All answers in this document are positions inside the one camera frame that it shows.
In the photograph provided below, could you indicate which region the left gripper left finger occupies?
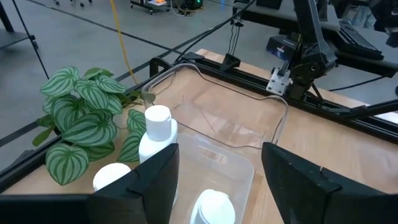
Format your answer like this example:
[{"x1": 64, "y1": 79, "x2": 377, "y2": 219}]
[{"x1": 0, "y1": 142, "x2": 180, "y2": 224}]

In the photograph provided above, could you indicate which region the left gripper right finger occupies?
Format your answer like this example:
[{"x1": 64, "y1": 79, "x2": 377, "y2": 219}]
[{"x1": 261, "y1": 141, "x2": 398, "y2": 224}]

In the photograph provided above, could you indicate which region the white plastic bottle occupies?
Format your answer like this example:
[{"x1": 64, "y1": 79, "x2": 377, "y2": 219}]
[
  {"x1": 189, "y1": 189, "x2": 236, "y2": 224},
  {"x1": 138, "y1": 105, "x2": 178, "y2": 164},
  {"x1": 92, "y1": 162, "x2": 132, "y2": 192}
]

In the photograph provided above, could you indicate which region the artificial striped green plant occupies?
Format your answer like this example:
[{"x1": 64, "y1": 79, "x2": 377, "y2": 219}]
[{"x1": 32, "y1": 65, "x2": 156, "y2": 187}]

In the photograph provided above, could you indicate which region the silver mounting plate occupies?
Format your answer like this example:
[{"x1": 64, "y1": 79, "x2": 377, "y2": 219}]
[{"x1": 266, "y1": 67, "x2": 292, "y2": 96}]

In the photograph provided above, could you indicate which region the clear plastic bin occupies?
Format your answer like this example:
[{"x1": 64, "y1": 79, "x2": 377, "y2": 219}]
[{"x1": 141, "y1": 63, "x2": 289, "y2": 150}]

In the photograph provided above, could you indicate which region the black keyboard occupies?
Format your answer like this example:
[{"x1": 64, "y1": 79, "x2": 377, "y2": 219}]
[{"x1": 337, "y1": 24, "x2": 385, "y2": 60}]

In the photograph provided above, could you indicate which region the grey desk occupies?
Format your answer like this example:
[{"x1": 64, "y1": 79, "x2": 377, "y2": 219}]
[{"x1": 233, "y1": 0, "x2": 398, "y2": 78}]

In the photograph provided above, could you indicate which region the black rolling desk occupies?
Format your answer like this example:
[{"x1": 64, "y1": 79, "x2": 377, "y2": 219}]
[{"x1": 129, "y1": 0, "x2": 175, "y2": 16}]

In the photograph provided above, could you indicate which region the black floor stand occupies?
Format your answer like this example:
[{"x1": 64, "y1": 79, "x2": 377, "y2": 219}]
[{"x1": 0, "y1": 0, "x2": 50, "y2": 80}]

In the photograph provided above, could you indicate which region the computer with green lights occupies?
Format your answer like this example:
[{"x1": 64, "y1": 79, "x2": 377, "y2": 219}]
[{"x1": 178, "y1": 0, "x2": 205, "y2": 12}]

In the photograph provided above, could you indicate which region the yellow cable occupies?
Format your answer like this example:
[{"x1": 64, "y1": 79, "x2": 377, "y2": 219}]
[{"x1": 109, "y1": 0, "x2": 139, "y2": 85}]

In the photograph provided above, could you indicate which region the thick black cable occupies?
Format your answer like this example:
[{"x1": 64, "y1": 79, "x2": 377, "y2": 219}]
[{"x1": 174, "y1": 0, "x2": 257, "y2": 63}]

